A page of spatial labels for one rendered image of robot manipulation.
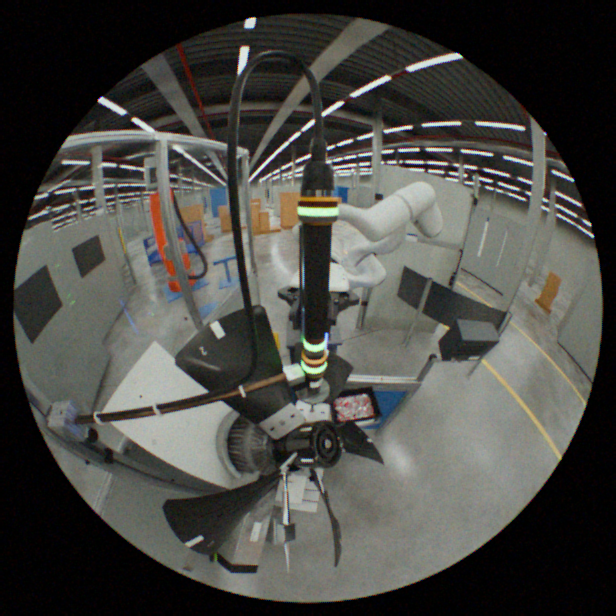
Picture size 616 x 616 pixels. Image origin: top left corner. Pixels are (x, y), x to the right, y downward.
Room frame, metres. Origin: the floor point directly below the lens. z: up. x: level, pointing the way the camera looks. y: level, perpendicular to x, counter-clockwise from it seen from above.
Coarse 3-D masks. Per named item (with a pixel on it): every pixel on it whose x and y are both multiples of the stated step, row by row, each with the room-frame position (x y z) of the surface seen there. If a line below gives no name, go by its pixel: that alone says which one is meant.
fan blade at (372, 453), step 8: (344, 424) 0.26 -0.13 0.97; (352, 424) 0.27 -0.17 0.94; (344, 432) 0.21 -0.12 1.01; (352, 432) 0.22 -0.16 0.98; (344, 440) 0.17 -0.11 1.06; (352, 440) 0.17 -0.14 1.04; (360, 440) 0.18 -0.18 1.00; (344, 448) 0.13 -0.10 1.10; (352, 448) 0.13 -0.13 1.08; (360, 448) 0.14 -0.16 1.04; (368, 448) 0.15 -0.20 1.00; (376, 448) 0.15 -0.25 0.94; (368, 456) 0.11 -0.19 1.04; (376, 456) 0.11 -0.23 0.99
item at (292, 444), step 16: (304, 432) 0.14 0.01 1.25; (320, 432) 0.14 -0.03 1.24; (336, 432) 0.15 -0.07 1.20; (272, 448) 0.11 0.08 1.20; (288, 448) 0.11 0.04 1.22; (304, 448) 0.10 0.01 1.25; (320, 448) 0.10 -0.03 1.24; (336, 448) 0.11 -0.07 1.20; (304, 464) 0.07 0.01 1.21; (320, 464) 0.07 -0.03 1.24
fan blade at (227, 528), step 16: (256, 480) 0.02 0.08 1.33; (272, 480) 0.02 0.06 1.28; (208, 496) -0.02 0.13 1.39; (224, 496) -0.02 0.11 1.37; (240, 496) -0.02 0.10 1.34; (256, 496) -0.01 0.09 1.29; (176, 512) -0.06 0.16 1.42; (192, 512) -0.06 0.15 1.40; (208, 512) -0.05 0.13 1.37; (224, 512) -0.05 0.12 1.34; (240, 512) -0.05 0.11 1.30; (176, 528) -0.09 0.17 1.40; (192, 528) -0.09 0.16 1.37; (208, 528) -0.09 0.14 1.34; (224, 528) -0.09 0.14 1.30
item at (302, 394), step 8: (288, 368) 0.21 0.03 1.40; (288, 376) 0.19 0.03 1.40; (296, 376) 0.19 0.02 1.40; (304, 376) 0.20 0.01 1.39; (288, 384) 0.19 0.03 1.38; (296, 384) 0.19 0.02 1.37; (304, 384) 0.19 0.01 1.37; (296, 392) 0.20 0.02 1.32; (304, 392) 0.20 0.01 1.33; (320, 392) 0.21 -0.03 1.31; (328, 392) 0.21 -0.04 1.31; (304, 400) 0.19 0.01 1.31; (312, 400) 0.19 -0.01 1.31; (320, 400) 0.19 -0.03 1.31
